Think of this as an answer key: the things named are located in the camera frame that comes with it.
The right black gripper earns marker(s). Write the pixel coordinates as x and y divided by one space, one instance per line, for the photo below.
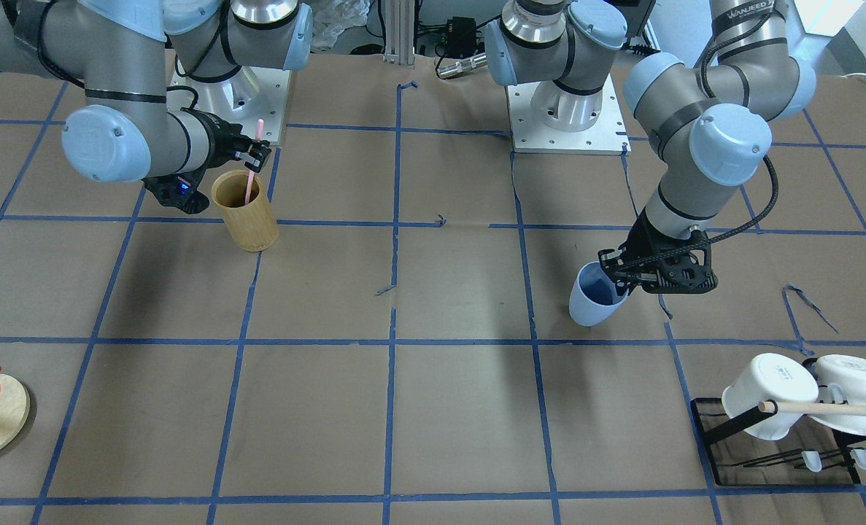
220 144

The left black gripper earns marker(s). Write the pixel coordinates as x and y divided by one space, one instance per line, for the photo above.
642 240

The light blue cup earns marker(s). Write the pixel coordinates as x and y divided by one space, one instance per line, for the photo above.
594 296

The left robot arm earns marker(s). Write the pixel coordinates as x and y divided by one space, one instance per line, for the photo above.
709 125

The bamboo wooden cup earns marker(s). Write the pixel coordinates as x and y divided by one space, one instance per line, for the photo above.
247 211

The white mug near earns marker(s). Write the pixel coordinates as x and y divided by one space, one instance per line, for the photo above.
769 376

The white mug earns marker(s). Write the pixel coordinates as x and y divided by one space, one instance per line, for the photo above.
849 373
769 376

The wooden rack rod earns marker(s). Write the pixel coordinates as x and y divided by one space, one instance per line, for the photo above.
806 408

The white mug far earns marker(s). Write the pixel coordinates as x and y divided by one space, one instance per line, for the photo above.
849 373

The round wooden coaster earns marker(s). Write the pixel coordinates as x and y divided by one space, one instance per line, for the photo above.
15 406

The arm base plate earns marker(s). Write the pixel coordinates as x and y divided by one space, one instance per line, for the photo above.
251 94
546 120

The aluminium frame post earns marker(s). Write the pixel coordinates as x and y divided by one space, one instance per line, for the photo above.
399 32

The black wire mug rack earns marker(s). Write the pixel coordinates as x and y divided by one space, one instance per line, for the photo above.
758 449

